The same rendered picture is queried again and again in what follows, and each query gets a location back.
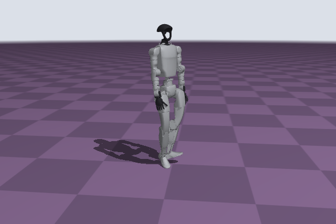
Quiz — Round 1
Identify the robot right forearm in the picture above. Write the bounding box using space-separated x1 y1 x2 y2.
151 69 160 97

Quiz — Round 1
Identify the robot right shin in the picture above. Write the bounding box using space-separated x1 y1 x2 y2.
159 126 169 158

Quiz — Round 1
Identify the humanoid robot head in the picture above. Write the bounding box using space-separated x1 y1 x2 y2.
157 24 172 46

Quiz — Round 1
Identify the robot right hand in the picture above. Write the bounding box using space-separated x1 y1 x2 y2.
154 91 167 110

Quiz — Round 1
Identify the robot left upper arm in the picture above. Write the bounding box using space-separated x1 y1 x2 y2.
176 46 185 73

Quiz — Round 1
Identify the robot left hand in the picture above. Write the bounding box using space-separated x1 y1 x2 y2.
183 86 188 104

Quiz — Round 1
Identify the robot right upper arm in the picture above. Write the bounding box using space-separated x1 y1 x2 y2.
149 47 161 77

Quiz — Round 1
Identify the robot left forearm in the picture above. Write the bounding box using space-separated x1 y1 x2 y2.
177 71 185 90

